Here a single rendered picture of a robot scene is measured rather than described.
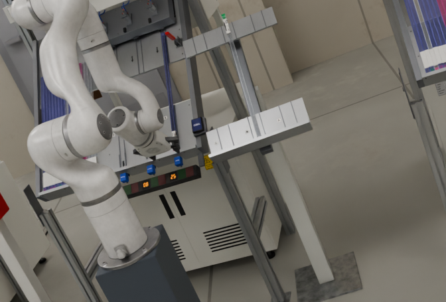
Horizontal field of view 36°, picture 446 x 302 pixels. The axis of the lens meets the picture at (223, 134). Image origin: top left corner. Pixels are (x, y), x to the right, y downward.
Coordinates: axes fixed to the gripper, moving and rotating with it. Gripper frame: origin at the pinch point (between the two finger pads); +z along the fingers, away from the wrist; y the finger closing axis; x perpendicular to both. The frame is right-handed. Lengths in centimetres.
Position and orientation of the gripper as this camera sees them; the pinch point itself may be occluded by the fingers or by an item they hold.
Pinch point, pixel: (165, 152)
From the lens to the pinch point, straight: 234.9
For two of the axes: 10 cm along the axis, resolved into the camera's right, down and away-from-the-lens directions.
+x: -1.3, -8.9, 4.3
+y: 9.1, -2.8, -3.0
